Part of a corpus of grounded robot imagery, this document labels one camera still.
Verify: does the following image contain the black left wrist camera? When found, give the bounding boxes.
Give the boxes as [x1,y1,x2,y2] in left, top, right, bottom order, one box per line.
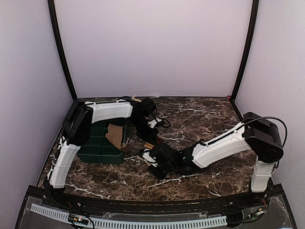
[141,98,157,119]

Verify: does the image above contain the black corner post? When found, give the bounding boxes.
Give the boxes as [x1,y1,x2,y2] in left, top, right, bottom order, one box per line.
[230,0,260,104]
[47,0,78,100]

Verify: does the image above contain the tan brown sock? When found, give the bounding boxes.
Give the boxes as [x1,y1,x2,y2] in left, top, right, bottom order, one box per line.
[105,124,132,153]

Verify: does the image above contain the green plastic divided tray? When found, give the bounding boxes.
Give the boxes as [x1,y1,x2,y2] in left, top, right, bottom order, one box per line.
[76,118,127,165]

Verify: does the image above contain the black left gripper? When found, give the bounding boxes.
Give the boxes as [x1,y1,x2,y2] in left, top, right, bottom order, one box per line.
[131,117,159,146]

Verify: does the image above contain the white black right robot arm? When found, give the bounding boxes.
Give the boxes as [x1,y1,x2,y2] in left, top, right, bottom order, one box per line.
[142,112,287,207]

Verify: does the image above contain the striped cream red sock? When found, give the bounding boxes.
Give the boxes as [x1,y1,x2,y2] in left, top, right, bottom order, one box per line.
[143,143,153,152]

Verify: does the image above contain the white slotted cable duct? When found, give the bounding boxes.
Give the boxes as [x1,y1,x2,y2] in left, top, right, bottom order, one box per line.
[30,204,228,229]

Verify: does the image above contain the black right corner post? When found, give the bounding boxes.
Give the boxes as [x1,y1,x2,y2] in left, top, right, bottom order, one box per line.
[230,0,260,104]

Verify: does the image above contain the black left corner post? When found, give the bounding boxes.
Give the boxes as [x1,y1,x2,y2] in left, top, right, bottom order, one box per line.
[47,0,78,100]

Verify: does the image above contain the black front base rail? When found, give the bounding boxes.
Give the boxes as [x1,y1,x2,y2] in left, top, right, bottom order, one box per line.
[25,185,283,215]

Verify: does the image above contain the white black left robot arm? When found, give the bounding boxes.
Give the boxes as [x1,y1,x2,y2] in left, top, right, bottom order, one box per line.
[45,97,162,189]

